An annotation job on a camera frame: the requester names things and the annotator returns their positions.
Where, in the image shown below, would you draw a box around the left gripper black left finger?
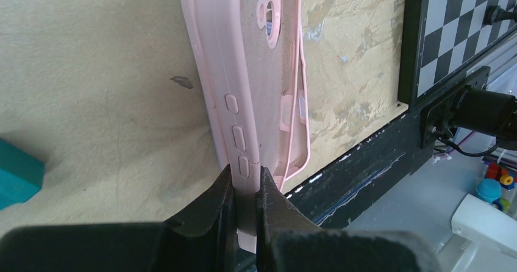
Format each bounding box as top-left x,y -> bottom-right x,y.
1,167 -> 237,271

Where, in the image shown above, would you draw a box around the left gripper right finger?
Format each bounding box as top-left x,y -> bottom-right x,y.
256,167 -> 442,271

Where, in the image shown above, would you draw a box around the phone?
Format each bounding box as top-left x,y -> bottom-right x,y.
180,0 -> 261,253

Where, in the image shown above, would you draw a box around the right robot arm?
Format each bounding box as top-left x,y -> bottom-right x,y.
438,195 -> 516,272

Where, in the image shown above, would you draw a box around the teal curved piece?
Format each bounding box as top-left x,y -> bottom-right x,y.
1,139 -> 45,210

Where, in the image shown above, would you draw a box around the colourful toys in background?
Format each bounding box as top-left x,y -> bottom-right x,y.
475,162 -> 516,213

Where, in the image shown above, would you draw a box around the chessboard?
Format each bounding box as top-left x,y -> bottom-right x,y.
398,0 -> 516,109

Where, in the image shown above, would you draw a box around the black chess piece corner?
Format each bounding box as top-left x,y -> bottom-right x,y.
483,5 -> 516,26

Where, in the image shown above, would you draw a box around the black base frame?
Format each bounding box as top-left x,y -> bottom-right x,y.
282,66 -> 517,231

